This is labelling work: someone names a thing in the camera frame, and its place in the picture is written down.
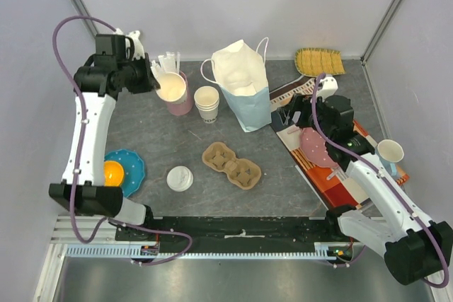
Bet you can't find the blue white paper bag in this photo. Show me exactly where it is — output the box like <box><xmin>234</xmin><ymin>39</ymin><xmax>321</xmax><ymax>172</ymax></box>
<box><xmin>200</xmin><ymin>37</ymin><xmax>271</xmax><ymax>132</ymax></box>

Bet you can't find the brown cardboard cup carrier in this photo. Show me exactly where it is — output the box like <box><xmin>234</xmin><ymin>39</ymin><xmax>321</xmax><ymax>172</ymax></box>
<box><xmin>202</xmin><ymin>142</ymin><xmax>262</xmax><ymax>190</ymax></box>

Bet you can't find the white paper coffee cup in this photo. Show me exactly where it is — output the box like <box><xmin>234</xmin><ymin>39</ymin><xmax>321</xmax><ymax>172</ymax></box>
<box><xmin>156</xmin><ymin>72</ymin><xmax>187</xmax><ymax>104</ymax></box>

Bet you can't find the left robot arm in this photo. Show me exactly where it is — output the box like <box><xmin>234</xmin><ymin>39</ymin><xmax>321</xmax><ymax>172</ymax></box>
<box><xmin>49</xmin><ymin>52</ymin><xmax>159</xmax><ymax>240</ymax></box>

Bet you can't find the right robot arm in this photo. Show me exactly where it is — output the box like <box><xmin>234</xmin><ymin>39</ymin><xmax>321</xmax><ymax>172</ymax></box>
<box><xmin>277</xmin><ymin>93</ymin><xmax>452</xmax><ymax>288</ymax></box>

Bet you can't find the bundle of wrapped straws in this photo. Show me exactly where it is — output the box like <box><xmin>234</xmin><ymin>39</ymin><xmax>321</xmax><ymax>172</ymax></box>
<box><xmin>151</xmin><ymin>52</ymin><xmax>180</xmax><ymax>79</ymax></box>

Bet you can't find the pink straw holder cup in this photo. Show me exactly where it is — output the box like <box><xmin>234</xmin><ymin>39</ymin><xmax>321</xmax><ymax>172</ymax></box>
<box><xmin>166</xmin><ymin>71</ymin><xmax>193</xmax><ymax>116</ymax></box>

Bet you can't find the pink dotted plate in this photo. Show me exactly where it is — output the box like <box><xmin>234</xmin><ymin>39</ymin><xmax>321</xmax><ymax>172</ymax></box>
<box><xmin>299</xmin><ymin>128</ymin><xmax>338</xmax><ymax>168</ymax></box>

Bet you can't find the yellow woven basket tray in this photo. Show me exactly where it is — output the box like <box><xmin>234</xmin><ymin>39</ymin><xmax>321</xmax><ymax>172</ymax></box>
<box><xmin>294</xmin><ymin>48</ymin><xmax>345</xmax><ymax>77</ymax></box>

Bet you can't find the stack of paper cups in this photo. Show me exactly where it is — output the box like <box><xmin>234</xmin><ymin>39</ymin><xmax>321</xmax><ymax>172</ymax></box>
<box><xmin>194</xmin><ymin>86</ymin><xmax>219</xmax><ymax>124</ymax></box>

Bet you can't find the blue dotted plate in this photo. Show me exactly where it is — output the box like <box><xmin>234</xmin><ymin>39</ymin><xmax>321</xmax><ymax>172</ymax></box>
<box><xmin>104</xmin><ymin>149</ymin><xmax>146</xmax><ymax>198</ymax></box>

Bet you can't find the colourful patchwork placemat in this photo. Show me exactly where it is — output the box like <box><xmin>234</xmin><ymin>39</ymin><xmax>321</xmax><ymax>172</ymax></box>
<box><xmin>268</xmin><ymin>77</ymin><xmax>411</xmax><ymax>210</ymax></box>

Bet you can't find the orange bowl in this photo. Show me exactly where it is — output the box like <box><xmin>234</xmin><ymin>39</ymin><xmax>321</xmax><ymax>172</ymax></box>
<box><xmin>104</xmin><ymin>161</ymin><xmax>125</xmax><ymax>187</ymax></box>

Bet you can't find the white plastic cup lid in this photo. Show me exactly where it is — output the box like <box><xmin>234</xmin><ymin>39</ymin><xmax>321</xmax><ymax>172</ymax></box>
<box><xmin>166</xmin><ymin>165</ymin><xmax>194</xmax><ymax>192</ymax></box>

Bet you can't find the light blue mug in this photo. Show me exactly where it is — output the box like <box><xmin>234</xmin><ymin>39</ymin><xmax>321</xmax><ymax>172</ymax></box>
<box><xmin>376</xmin><ymin>139</ymin><xmax>405</xmax><ymax>179</ymax></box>

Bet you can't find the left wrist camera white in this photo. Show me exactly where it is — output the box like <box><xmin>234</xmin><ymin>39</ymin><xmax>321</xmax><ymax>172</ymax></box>
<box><xmin>114</xmin><ymin>28</ymin><xmax>145</xmax><ymax>60</ymax></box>

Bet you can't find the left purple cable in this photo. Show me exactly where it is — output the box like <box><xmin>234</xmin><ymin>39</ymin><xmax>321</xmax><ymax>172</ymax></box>
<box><xmin>52</xmin><ymin>15</ymin><xmax>193</xmax><ymax>267</ymax></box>

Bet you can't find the purple cable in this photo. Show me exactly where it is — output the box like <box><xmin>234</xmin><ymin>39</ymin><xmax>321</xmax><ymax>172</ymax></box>
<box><xmin>310</xmin><ymin>72</ymin><xmax>450</xmax><ymax>289</ymax></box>
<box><xmin>52</xmin><ymin>15</ymin><xmax>193</xmax><ymax>267</ymax></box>

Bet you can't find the pink handled fork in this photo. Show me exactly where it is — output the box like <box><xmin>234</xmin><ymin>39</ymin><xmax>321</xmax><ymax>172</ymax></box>
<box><xmin>326</xmin><ymin>168</ymin><xmax>341</xmax><ymax>180</ymax></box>

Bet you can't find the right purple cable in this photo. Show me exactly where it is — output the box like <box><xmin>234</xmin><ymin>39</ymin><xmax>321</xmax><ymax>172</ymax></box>
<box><xmin>310</xmin><ymin>72</ymin><xmax>450</xmax><ymax>289</ymax></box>

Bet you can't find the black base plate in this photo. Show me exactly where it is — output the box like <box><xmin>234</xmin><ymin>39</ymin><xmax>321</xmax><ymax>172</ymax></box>
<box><xmin>115</xmin><ymin>216</ymin><xmax>359</xmax><ymax>252</ymax></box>

